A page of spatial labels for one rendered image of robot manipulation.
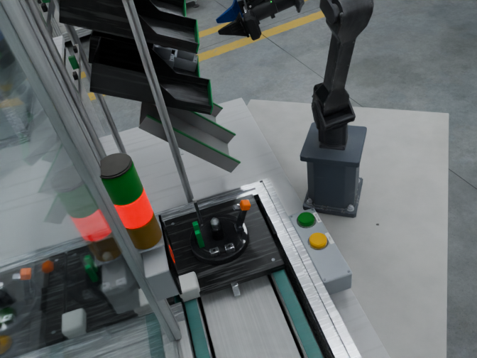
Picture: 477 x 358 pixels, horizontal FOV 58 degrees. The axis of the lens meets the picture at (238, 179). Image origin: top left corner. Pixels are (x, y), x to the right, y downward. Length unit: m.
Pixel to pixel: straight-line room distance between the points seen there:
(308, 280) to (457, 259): 1.38
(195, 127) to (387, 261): 0.62
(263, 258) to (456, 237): 1.50
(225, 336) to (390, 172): 0.69
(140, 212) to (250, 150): 0.85
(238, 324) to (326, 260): 0.24
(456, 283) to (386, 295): 1.14
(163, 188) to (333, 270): 0.64
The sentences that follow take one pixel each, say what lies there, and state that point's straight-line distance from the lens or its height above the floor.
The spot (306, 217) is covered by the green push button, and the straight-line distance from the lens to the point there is 1.05.
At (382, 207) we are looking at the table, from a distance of 1.24.
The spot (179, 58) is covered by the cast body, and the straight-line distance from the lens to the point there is 1.21.
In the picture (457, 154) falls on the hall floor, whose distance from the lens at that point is 2.80.
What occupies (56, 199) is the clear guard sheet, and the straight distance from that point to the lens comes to 0.43.
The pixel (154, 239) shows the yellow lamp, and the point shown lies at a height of 1.27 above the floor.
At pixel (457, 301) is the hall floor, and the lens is 2.14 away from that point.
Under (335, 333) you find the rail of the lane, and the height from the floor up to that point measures 0.95.
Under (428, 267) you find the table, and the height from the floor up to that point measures 0.86.
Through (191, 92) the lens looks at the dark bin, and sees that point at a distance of 1.11.
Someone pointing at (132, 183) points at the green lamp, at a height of 1.39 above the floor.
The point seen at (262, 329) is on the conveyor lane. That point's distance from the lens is 0.96.
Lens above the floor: 1.77
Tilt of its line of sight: 43 degrees down
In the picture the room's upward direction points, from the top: 11 degrees counter-clockwise
